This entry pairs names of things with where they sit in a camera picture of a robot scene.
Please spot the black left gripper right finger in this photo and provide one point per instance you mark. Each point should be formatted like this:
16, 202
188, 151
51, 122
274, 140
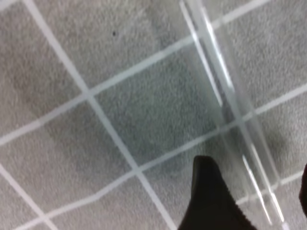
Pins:
303, 190

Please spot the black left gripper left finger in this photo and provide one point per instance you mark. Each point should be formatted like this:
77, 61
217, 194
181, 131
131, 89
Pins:
212, 206

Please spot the clear glass test tube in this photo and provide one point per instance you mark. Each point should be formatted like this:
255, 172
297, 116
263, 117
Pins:
232, 108

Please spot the grey white-grid tablecloth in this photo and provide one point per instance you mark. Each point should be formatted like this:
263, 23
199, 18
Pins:
103, 108

